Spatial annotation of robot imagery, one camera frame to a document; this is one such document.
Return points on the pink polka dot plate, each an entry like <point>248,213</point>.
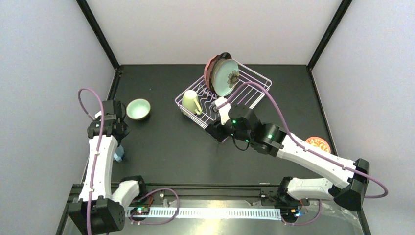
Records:
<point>208,70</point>

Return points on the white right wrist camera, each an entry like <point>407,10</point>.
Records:
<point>222,106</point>

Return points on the cream mug green handle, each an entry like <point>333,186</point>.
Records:
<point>191,103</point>

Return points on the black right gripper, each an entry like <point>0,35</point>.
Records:
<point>214,130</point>

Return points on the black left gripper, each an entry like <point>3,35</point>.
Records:
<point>110,108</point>

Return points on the green flower plate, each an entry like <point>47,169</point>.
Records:
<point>225,76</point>

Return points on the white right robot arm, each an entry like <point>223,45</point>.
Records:
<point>341,180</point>

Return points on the orange floral bowl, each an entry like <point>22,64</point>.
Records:
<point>319,142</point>

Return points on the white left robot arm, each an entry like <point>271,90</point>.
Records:
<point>100,168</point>

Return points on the black right frame post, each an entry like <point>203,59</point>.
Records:
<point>334,23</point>

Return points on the black frame post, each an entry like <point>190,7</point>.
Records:
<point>92,21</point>
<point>334,23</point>

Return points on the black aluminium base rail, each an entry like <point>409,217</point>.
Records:
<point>266,201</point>

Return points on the black left frame post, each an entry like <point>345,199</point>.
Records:
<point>92,21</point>

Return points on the white mug blue handle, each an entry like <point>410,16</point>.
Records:
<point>119,153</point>

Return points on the dark striped plate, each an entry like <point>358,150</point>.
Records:
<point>225,56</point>

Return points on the green celadon bowl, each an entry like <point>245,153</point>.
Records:
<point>138,109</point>

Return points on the white wire dish rack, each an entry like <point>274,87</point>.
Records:
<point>249,95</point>

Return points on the white LED light strip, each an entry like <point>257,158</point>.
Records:
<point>207,213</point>

